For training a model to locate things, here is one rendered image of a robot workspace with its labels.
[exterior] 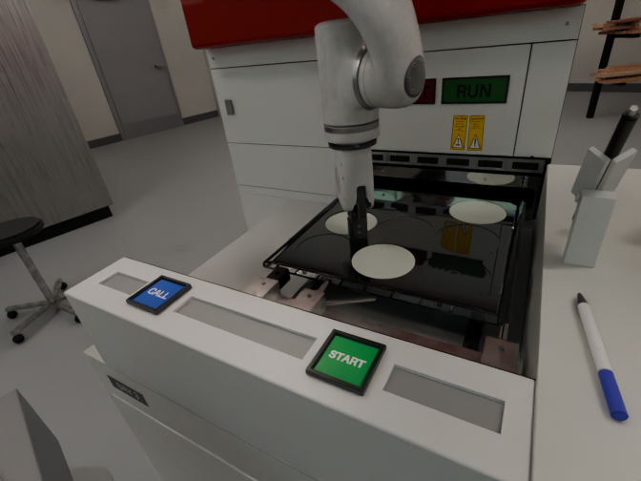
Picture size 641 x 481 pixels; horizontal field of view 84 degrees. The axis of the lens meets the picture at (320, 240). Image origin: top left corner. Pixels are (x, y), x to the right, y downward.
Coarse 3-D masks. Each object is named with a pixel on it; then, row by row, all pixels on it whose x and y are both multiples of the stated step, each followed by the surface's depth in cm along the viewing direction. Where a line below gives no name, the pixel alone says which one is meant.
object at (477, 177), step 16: (384, 176) 84; (400, 176) 83; (416, 176) 81; (432, 176) 79; (448, 176) 77; (464, 176) 76; (480, 176) 74; (496, 176) 72; (512, 176) 71; (528, 176) 70; (528, 208) 73
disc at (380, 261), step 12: (360, 252) 60; (372, 252) 60; (384, 252) 59; (396, 252) 59; (408, 252) 59; (360, 264) 57; (372, 264) 57; (384, 264) 56; (396, 264) 56; (408, 264) 56; (372, 276) 54; (384, 276) 54; (396, 276) 53
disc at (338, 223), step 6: (336, 216) 73; (342, 216) 73; (348, 216) 72; (372, 216) 71; (330, 222) 70; (336, 222) 70; (342, 222) 70; (372, 222) 69; (330, 228) 68; (336, 228) 68; (342, 228) 68; (342, 234) 66
